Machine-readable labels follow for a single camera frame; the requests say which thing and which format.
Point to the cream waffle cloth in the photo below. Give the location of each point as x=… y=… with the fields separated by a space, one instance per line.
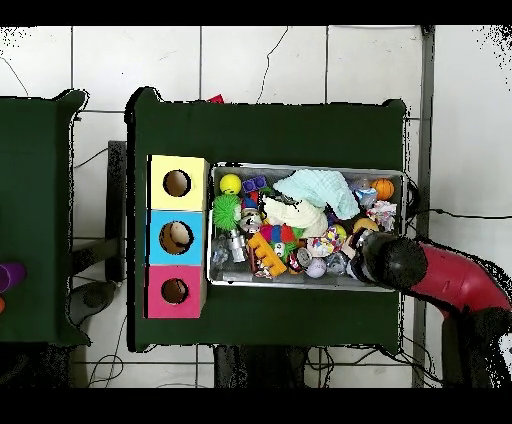
x=296 y=216

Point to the mint green waffle cloth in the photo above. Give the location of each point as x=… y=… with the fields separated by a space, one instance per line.
x=320 y=190

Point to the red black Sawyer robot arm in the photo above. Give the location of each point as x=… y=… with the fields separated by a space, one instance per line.
x=448 y=276

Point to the clear shallow mesh bin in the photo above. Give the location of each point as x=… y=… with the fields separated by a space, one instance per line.
x=232 y=278

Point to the wooden box with three holes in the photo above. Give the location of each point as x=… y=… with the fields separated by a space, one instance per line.
x=176 y=232

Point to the green fuzzy toy with eyes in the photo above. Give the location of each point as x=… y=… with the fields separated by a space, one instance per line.
x=226 y=213

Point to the yellow smiley ball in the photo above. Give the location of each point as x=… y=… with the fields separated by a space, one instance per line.
x=230 y=184

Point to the orange toy building block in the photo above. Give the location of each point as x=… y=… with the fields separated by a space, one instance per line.
x=266 y=254

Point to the crushed black silver can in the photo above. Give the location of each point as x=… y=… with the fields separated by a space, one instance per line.
x=301 y=258

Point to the dark green table cloth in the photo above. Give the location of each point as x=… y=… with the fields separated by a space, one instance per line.
x=264 y=132

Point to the small white baseball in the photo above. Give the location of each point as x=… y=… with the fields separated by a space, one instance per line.
x=316 y=267

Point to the small orange basketball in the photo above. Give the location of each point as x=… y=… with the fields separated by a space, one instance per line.
x=383 y=189

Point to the black stand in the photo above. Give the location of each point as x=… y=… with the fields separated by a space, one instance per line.
x=117 y=208

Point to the grey vertical pole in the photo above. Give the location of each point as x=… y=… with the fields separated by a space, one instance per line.
x=424 y=120

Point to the dark green side table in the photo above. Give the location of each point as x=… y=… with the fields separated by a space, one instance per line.
x=32 y=208

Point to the purple toy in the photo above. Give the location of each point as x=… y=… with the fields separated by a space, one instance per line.
x=10 y=276

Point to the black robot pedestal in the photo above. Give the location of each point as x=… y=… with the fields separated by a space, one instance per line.
x=256 y=370

